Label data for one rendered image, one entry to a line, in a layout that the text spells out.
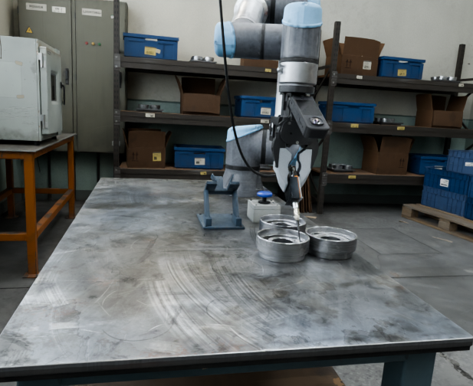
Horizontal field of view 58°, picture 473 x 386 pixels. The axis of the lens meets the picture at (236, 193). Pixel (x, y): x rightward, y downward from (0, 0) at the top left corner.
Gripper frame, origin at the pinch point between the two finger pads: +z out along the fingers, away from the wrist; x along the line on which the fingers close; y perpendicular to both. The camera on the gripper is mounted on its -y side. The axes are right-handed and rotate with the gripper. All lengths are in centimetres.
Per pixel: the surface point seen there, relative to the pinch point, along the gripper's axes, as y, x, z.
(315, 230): 1.1, -6.5, 9.9
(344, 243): -8.8, -8.5, 9.6
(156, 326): -30.5, 27.9, 13.0
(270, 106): 351, -98, -18
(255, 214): 19.0, 2.0, 11.0
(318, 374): -8.3, -6.2, 38.1
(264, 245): -7.5, 7.3, 10.1
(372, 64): 350, -207, -68
